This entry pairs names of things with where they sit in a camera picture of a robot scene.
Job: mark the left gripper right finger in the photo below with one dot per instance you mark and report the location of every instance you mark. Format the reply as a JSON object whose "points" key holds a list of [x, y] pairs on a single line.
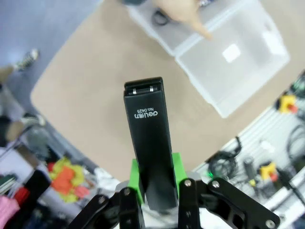
{"points": [[188, 205]]}

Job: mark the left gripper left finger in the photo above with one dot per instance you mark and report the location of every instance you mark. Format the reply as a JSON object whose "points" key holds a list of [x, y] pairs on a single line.
{"points": [[128, 210]]}

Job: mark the black stapler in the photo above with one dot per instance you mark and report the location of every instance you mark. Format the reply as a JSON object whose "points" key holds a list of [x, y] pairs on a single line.
{"points": [[149, 133]]}

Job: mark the navy CAMPUS pencil case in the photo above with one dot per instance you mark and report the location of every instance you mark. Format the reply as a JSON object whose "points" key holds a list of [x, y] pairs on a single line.
{"points": [[133, 1]]}

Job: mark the person's left hand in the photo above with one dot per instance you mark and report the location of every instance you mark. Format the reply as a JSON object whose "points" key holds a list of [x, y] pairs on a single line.
{"points": [[178, 10]]}

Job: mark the yellow red emergency stop button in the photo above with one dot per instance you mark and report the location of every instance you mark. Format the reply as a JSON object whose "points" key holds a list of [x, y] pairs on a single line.
{"points": [[287, 103], [269, 170]]}

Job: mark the grey striped shoe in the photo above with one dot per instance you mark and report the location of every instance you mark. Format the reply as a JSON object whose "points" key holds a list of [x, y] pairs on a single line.
{"points": [[28, 58]]}

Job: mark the aluminium base frame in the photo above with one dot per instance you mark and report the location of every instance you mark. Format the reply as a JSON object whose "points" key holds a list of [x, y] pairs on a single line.
{"points": [[252, 143]]}

